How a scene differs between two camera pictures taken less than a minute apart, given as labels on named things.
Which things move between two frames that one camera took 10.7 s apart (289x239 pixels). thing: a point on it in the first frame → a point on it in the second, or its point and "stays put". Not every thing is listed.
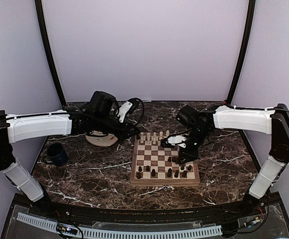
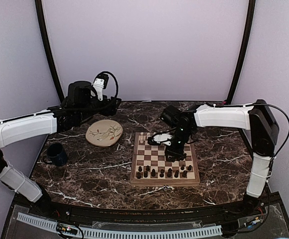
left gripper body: (102, 124) → (87, 110)
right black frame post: (248, 33) stays put
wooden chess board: (153, 165) stays put
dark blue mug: (57, 154) stays put
